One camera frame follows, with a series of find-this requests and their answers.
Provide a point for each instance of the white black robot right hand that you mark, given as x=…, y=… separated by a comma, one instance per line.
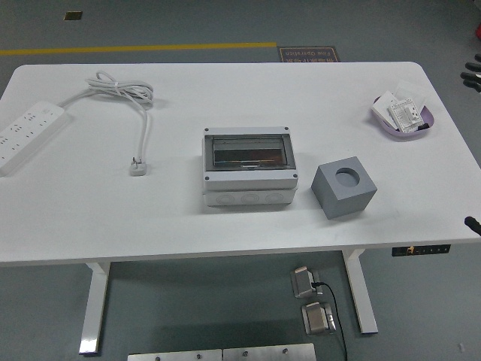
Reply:
x=474, y=75

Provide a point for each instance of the transparent hinged box lid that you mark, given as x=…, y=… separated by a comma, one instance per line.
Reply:
x=248, y=152

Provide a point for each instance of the grey plastic junction box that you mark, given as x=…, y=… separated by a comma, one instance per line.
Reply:
x=248, y=182

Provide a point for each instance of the plain white card box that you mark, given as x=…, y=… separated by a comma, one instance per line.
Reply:
x=383, y=107

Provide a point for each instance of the red object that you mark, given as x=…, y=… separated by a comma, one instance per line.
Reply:
x=478, y=34

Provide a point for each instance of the purple plastic tray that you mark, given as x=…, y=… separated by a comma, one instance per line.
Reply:
x=428, y=114

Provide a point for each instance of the clear plastic packet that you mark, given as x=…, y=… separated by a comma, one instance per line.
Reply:
x=411, y=90

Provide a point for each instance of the small black part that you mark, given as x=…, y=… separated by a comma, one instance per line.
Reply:
x=424, y=126

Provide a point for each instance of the white printed socket panel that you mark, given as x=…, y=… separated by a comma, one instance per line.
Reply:
x=406, y=114

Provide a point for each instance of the brown floor sign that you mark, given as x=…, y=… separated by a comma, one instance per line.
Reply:
x=308, y=54

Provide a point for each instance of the black table control panel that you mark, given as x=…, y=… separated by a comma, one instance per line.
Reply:
x=421, y=250

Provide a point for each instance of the grey cube holder block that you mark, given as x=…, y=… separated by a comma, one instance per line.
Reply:
x=338, y=203

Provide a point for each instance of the white table leg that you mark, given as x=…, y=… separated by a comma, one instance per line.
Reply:
x=362, y=297
x=94, y=304

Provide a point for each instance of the silver foot pedal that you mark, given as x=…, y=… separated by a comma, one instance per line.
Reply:
x=302, y=284
x=317, y=319

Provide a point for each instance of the yellow floor tape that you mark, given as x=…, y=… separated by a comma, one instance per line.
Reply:
x=150, y=48

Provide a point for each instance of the grey metal plate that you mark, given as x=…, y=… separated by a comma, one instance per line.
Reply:
x=268, y=353
x=173, y=356

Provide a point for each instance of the small brass floor plate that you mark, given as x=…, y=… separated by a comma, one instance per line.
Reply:
x=73, y=16

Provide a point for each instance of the white power strip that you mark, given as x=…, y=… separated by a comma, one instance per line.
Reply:
x=26, y=135

